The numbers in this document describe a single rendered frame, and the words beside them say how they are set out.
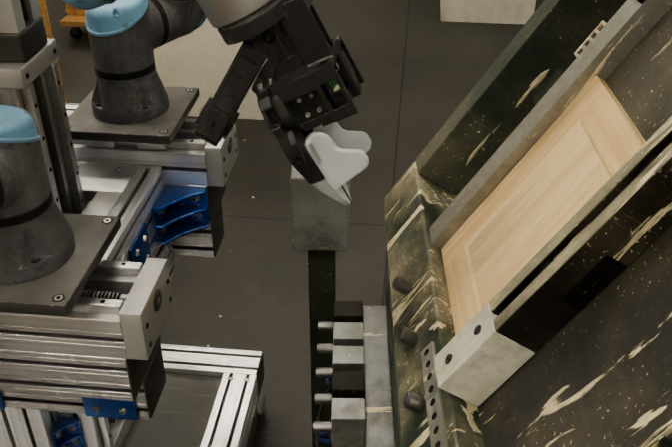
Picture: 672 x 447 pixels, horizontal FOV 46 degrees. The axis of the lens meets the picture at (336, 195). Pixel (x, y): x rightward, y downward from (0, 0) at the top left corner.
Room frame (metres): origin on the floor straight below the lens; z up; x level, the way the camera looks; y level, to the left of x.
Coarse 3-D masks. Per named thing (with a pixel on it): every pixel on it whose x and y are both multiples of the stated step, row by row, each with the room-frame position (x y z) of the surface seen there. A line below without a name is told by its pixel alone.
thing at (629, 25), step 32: (608, 32) 1.17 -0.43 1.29; (640, 32) 1.15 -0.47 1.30; (576, 64) 1.18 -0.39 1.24; (608, 64) 1.15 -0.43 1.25; (544, 96) 1.20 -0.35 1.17; (576, 96) 1.15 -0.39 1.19; (544, 128) 1.15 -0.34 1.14; (512, 160) 1.15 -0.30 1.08; (480, 192) 1.15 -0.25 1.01; (448, 224) 1.15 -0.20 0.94
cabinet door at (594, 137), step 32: (608, 96) 1.07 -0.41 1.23; (576, 128) 1.09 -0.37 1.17; (608, 128) 1.01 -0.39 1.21; (544, 160) 1.09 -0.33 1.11; (576, 160) 1.02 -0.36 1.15; (608, 160) 0.95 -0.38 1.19; (512, 192) 1.10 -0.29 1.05; (544, 192) 1.03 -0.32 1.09; (576, 192) 0.96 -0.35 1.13; (480, 224) 1.10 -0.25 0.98; (512, 224) 1.03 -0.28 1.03; (544, 224) 0.96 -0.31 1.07; (448, 256) 1.11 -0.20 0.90; (480, 256) 1.04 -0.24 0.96; (512, 256) 0.97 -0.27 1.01; (448, 288) 1.04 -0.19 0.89; (480, 288) 0.97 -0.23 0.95
